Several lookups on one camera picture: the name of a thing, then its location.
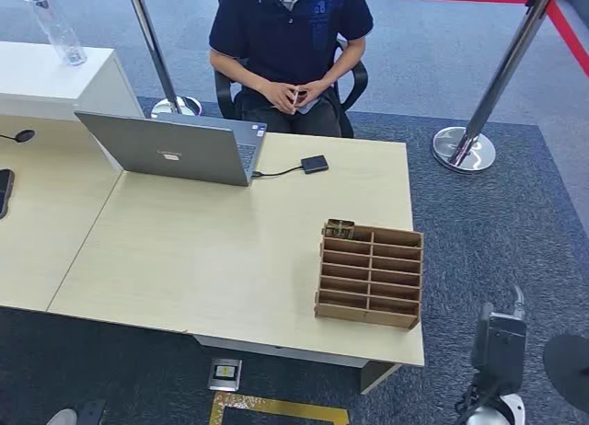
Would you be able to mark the chrome stanchion post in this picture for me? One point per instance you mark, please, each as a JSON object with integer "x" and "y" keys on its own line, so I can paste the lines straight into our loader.
{"x": 501, "y": 75}
{"x": 154, "y": 47}

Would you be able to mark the person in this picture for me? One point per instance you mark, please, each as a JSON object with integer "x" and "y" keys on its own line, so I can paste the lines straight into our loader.
{"x": 285, "y": 38}

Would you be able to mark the white cabinet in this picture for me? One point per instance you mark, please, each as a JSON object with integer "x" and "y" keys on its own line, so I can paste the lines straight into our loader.
{"x": 50, "y": 75}

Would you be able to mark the white desk frame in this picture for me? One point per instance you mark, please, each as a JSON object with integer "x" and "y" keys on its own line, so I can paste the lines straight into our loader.
{"x": 377, "y": 376}

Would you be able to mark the clear plastic water bottle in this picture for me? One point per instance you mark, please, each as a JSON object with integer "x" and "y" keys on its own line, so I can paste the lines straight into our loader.
{"x": 57, "y": 29}

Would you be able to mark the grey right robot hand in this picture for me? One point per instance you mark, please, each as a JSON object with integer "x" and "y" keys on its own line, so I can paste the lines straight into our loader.
{"x": 499, "y": 349}

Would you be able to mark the white shoe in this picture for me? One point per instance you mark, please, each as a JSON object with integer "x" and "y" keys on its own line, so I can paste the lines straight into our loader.
{"x": 62, "y": 418}

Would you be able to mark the black flat device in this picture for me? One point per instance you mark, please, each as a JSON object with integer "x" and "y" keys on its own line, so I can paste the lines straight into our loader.
{"x": 5, "y": 190}

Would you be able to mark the person's right forearm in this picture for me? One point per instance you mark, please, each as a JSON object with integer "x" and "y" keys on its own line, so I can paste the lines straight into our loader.
{"x": 239, "y": 72}

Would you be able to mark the person's left forearm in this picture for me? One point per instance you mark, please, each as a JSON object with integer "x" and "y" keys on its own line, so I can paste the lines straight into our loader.
{"x": 345, "y": 63}

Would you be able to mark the person's right hand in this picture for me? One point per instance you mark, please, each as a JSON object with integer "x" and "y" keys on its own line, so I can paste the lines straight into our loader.
{"x": 278, "y": 96}

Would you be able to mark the small white card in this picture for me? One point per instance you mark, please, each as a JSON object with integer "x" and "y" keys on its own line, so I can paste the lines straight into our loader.
{"x": 294, "y": 99}

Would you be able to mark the black external drive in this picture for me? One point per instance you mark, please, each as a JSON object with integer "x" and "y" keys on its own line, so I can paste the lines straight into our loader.
{"x": 315, "y": 164}

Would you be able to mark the person's left hand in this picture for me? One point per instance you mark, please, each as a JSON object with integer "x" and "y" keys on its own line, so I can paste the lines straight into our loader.
{"x": 313, "y": 93}

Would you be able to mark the metal floor outlet box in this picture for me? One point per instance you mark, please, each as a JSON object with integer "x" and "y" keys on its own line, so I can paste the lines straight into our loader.
{"x": 224, "y": 374}

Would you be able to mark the wooden card organizer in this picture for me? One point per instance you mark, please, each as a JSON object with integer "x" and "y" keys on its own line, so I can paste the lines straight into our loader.
{"x": 368, "y": 282}

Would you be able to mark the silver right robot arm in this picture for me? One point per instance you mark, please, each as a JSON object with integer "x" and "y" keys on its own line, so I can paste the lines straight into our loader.
{"x": 499, "y": 413}

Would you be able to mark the grey laptop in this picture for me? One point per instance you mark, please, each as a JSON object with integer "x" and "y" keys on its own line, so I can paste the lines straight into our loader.
{"x": 161, "y": 148}

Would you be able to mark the black round desk microphone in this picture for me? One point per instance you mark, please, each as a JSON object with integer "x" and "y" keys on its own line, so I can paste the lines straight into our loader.
{"x": 24, "y": 136}

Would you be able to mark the black office chair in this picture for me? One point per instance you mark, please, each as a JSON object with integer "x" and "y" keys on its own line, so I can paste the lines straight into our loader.
{"x": 356, "y": 84}

